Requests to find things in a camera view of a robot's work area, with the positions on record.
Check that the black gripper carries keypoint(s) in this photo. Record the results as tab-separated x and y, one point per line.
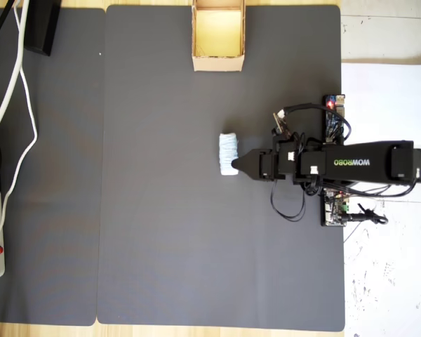
282	165

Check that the light blue yarn-wrapped block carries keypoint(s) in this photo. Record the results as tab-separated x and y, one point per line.
228	147

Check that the open cardboard box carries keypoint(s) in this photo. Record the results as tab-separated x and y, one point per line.
217	63

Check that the circuit board with green terminal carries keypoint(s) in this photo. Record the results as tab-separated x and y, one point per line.
331	210

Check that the large dark grey mat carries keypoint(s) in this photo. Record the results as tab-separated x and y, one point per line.
182	228

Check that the circuit board with red LED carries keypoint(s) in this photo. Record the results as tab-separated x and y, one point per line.
333	119

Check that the white paper sheet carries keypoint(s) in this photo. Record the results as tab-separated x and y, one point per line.
386	105

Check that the narrow dark grey mat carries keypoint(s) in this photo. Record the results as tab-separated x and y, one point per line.
56	182

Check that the black rectangular stand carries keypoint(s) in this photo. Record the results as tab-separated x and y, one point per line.
43	24

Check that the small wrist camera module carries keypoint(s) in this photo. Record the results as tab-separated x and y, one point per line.
281	124

